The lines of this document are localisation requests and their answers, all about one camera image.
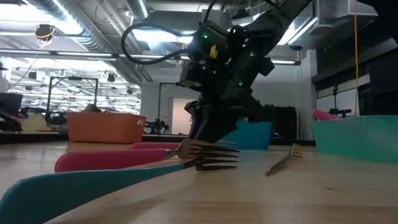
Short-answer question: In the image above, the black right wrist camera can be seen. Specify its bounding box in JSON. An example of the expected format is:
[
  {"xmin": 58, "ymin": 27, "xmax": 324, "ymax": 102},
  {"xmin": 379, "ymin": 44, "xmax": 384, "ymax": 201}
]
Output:
[{"xmin": 188, "ymin": 20, "xmax": 233, "ymax": 63}]

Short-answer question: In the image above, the orange plastic bin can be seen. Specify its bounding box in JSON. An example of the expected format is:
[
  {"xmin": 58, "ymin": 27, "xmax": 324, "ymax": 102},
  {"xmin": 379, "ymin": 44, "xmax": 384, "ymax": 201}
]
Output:
[{"xmin": 67, "ymin": 111, "xmax": 147, "ymax": 144}]

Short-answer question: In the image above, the blue plastic bin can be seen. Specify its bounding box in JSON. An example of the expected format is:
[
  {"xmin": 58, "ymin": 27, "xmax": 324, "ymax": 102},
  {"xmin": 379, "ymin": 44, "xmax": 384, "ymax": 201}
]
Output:
[{"xmin": 217, "ymin": 121, "xmax": 273, "ymax": 149}]

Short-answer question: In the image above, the long ceiling light bar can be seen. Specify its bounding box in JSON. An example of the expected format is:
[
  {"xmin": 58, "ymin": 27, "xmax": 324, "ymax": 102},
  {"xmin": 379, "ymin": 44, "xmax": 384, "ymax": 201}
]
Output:
[{"xmin": 0, "ymin": 48, "xmax": 302, "ymax": 65}]

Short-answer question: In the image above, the black equipment stand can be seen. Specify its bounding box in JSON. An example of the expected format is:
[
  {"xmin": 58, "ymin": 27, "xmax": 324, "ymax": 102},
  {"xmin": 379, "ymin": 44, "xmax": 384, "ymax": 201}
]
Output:
[{"xmin": 328, "ymin": 83, "xmax": 352, "ymax": 118}]

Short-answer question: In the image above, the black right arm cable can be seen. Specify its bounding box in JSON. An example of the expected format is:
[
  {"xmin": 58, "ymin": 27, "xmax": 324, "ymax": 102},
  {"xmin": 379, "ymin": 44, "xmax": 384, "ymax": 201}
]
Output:
[{"xmin": 120, "ymin": 22, "xmax": 206, "ymax": 65}]

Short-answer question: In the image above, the gold metal fork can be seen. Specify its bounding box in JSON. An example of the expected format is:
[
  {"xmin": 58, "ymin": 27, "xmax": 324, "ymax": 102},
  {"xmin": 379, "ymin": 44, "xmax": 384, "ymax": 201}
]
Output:
[{"xmin": 265, "ymin": 142, "xmax": 305, "ymax": 177}]

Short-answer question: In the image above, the yellow ceiling cord reel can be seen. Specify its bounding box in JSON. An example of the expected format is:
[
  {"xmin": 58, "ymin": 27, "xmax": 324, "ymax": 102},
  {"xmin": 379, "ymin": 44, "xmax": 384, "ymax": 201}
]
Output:
[{"xmin": 34, "ymin": 23, "xmax": 57, "ymax": 42}]

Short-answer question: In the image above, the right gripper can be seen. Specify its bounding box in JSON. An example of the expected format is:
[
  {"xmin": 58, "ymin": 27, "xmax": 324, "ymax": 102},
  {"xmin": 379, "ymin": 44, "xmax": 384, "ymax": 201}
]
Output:
[{"xmin": 178, "ymin": 52, "xmax": 274, "ymax": 143}]

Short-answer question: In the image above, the teal-handled black fork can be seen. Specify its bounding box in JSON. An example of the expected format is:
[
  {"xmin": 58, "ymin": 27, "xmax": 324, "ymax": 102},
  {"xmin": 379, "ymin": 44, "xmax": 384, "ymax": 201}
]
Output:
[{"xmin": 0, "ymin": 148, "xmax": 239, "ymax": 224}]

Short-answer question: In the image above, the black cabinet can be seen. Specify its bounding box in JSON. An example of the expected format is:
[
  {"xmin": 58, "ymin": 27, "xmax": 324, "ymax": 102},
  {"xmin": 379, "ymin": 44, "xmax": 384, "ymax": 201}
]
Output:
[{"xmin": 262, "ymin": 105, "xmax": 298, "ymax": 141}]

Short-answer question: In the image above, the teal plastic bin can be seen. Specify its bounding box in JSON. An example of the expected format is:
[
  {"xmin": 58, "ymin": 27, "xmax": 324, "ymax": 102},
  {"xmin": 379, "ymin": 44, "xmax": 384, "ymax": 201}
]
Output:
[{"xmin": 312, "ymin": 114, "xmax": 398, "ymax": 163}]

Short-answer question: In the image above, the black computer monitor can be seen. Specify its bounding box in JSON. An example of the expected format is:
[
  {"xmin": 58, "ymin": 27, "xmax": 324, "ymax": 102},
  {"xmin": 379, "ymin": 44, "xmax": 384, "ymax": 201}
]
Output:
[{"xmin": 0, "ymin": 92, "xmax": 23, "ymax": 116}]

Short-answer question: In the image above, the black background rig frame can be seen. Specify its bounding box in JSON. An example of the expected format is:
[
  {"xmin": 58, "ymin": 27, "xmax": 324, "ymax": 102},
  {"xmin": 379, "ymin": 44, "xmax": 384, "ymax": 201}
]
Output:
[
  {"xmin": 157, "ymin": 82, "xmax": 187, "ymax": 138},
  {"xmin": 46, "ymin": 76, "xmax": 99, "ymax": 121}
]

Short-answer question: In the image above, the pink-handled silver fork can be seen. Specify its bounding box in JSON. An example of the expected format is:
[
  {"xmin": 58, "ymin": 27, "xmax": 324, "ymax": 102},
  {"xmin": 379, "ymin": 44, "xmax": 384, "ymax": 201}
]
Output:
[
  {"xmin": 130, "ymin": 139, "xmax": 239, "ymax": 151},
  {"xmin": 312, "ymin": 109, "xmax": 339, "ymax": 121},
  {"xmin": 54, "ymin": 139, "xmax": 218, "ymax": 173}
]

